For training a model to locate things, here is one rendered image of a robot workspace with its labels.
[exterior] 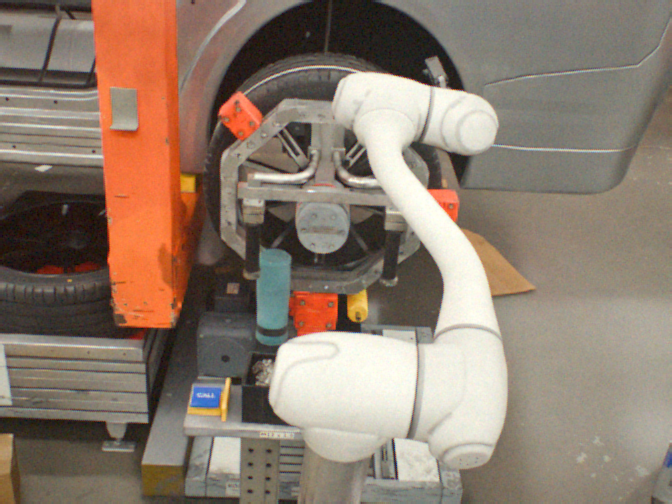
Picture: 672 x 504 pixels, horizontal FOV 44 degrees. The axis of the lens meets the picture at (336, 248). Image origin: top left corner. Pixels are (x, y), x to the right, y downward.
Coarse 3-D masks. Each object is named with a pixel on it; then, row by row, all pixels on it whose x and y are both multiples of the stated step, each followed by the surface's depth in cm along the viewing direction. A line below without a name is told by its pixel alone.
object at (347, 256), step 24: (288, 144) 223; (240, 168) 236; (264, 168) 226; (240, 216) 231; (264, 216) 249; (264, 240) 238; (288, 240) 248; (360, 240) 237; (384, 240) 237; (312, 264) 240; (336, 264) 239
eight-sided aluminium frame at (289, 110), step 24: (264, 120) 213; (288, 120) 208; (312, 120) 208; (336, 120) 208; (240, 144) 211; (240, 240) 225; (408, 240) 225; (312, 288) 232; (336, 288) 232; (360, 288) 232
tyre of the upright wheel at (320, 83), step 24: (264, 72) 227; (288, 72) 217; (312, 72) 214; (336, 72) 214; (384, 72) 230; (264, 96) 214; (288, 96) 214; (312, 96) 214; (216, 144) 220; (216, 168) 223; (432, 168) 224; (216, 192) 227; (216, 216) 230; (360, 264) 239
